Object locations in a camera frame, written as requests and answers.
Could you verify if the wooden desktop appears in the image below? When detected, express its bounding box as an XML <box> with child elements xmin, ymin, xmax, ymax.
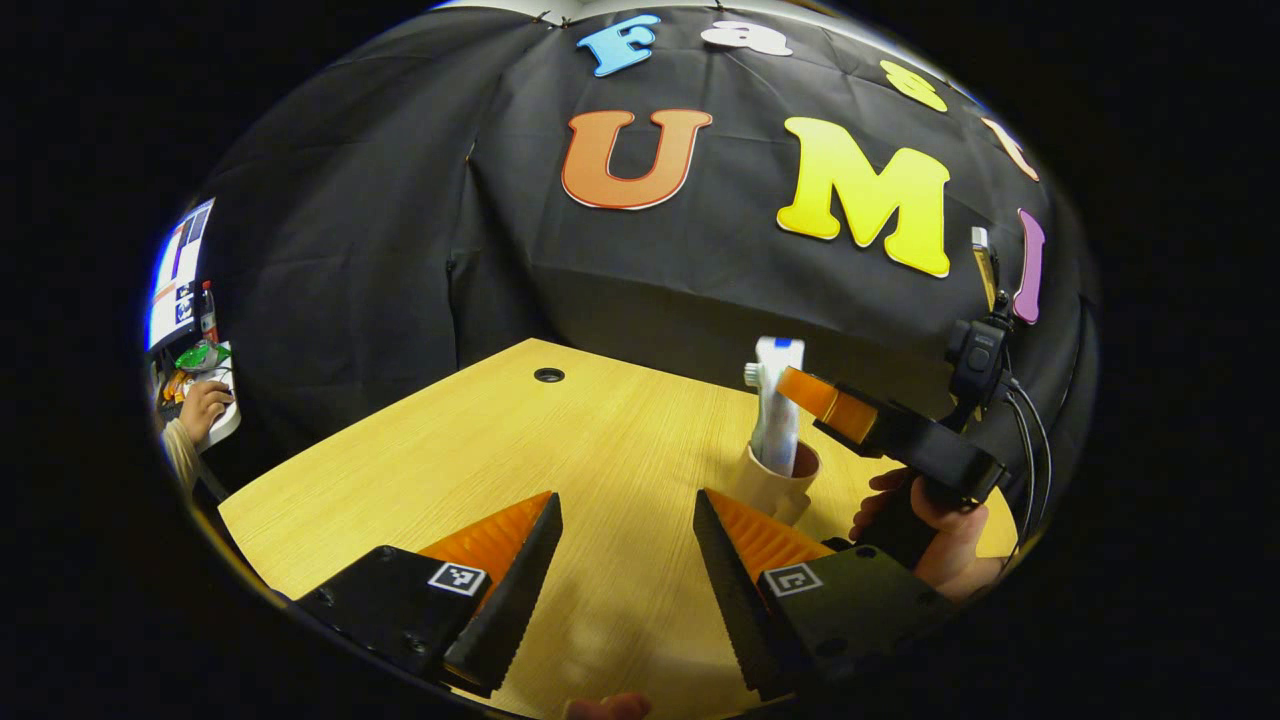
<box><xmin>218</xmin><ymin>338</ymin><xmax>1021</xmax><ymax>720</ymax></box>

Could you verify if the white toothpaste tube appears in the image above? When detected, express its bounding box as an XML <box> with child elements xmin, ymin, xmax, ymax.
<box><xmin>748</xmin><ymin>337</ymin><xmax>806</xmax><ymax>478</ymax></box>

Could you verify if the green packet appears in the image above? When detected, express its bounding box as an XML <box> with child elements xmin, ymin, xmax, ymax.
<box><xmin>175</xmin><ymin>340</ymin><xmax>232</xmax><ymax>373</ymax></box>

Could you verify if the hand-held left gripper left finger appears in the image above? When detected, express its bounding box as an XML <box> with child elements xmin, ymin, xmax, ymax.
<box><xmin>297</xmin><ymin>490</ymin><xmax>564</xmax><ymax>699</ymax></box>

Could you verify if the computer monitor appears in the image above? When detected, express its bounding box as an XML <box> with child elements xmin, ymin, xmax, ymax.
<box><xmin>148</xmin><ymin>198</ymin><xmax>216</xmax><ymax>351</ymax></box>

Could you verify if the white keyboard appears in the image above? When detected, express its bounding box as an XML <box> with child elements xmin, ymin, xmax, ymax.
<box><xmin>195</xmin><ymin>345</ymin><xmax>242</xmax><ymax>451</ymax></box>

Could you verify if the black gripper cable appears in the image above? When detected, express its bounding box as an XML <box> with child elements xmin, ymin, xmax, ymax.
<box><xmin>1000</xmin><ymin>375</ymin><xmax>1054</xmax><ymax>561</ymax></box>

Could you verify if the beige cup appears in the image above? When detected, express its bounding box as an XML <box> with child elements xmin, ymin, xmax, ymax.
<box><xmin>735</xmin><ymin>440</ymin><xmax>822</xmax><ymax>527</ymax></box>

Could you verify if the black backdrop cloth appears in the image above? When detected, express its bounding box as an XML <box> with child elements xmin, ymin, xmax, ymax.
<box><xmin>195</xmin><ymin>5</ymin><xmax>1101</xmax><ymax>491</ymax></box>

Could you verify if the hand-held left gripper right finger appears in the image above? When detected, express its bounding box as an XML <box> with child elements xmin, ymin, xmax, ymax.
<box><xmin>693</xmin><ymin>488</ymin><xmax>948</xmax><ymax>701</ymax></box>

